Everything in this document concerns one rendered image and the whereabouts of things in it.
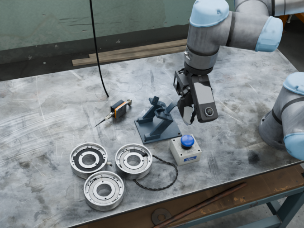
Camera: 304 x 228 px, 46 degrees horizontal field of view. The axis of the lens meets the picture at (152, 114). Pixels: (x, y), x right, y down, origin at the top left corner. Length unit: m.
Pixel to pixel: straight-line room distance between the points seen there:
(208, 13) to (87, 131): 0.57
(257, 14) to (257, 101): 0.56
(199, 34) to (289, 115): 0.38
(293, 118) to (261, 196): 0.46
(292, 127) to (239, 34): 0.33
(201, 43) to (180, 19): 2.08
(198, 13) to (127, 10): 1.91
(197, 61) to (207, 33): 0.08
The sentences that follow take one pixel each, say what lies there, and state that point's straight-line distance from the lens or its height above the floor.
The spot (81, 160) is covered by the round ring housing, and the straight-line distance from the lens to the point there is 1.04.
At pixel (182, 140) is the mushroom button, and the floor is 0.87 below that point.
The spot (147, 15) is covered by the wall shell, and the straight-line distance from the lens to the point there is 2.74.
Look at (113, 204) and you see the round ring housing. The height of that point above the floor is 0.84.
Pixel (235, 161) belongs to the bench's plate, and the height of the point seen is 0.80.
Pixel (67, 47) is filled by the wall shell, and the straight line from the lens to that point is 2.72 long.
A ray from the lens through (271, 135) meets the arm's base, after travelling 1.18.
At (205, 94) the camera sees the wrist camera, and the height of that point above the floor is 1.09.
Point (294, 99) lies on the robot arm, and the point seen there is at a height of 1.00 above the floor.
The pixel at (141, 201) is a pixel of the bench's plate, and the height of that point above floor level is 0.80.
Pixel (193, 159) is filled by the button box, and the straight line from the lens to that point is 1.08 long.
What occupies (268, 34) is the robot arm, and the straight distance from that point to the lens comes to 0.80.
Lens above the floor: 1.67
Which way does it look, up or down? 47 degrees down
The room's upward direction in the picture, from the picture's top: 6 degrees clockwise
